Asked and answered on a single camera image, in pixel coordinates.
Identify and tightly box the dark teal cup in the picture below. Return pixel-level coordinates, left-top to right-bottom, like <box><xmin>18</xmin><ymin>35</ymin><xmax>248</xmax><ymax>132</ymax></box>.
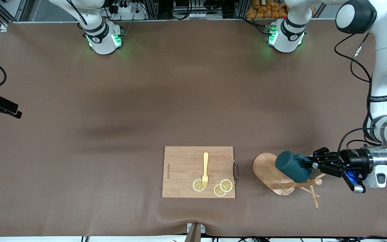
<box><xmin>275</xmin><ymin>151</ymin><xmax>313</xmax><ymax>184</ymax></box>

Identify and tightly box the wooden cup rack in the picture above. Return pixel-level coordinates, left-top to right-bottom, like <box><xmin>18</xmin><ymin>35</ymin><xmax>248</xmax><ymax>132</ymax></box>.
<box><xmin>253</xmin><ymin>152</ymin><xmax>327</xmax><ymax>208</ymax></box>

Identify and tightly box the brown table mat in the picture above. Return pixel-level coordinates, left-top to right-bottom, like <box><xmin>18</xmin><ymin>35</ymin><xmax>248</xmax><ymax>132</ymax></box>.
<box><xmin>0</xmin><ymin>18</ymin><xmax>387</xmax><ymax>237</ymax></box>

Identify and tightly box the yellow plastic fork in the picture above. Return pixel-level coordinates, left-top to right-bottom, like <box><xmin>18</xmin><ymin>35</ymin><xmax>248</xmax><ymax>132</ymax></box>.
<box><xmin>202</xmin><ymin>152</ymin><xmax>209</xmax><ymax>189</ymax></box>

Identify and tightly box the bamboo cutting board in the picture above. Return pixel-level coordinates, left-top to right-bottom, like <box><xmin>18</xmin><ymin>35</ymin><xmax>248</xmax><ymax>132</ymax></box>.
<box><xmin>162</xmin><ymin>146</ymin><xmax>239</xmax><ymax>199</ymax></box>

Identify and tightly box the white power strip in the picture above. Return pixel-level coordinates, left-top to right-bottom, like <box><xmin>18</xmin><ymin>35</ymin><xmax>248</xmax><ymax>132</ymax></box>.
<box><xmin>108</xmin><ymin>0</ymin><xmax>147</xmax><ymax>21</ymax></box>

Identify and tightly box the orange snack packets bag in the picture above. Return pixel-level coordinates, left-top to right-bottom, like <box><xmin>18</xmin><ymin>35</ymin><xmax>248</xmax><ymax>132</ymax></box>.
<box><xmin>246</xmin><ymin>0</ymin><xmax>290</xmax><ymax>19</ymax></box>

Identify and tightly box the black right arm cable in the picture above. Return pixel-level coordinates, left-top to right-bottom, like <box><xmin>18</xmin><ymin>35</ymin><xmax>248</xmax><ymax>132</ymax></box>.
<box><xmin>0</xmin><ymin>0</ymin><xmax>90</xmax><ymax>91</ymax></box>

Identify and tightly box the aluminium frame strut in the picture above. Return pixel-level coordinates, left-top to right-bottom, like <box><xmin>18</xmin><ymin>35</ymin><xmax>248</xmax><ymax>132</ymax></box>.
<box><xmin>0</xmin><ymin>0</ymin><xmax>29</xmax><ymax>25</ymax></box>

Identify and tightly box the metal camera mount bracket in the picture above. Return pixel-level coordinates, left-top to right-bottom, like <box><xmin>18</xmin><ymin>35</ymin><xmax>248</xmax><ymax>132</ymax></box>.
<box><xmin>184</xmin><ymin>223</ymin><xmax>206</xmax><ymax>242</ymax></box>

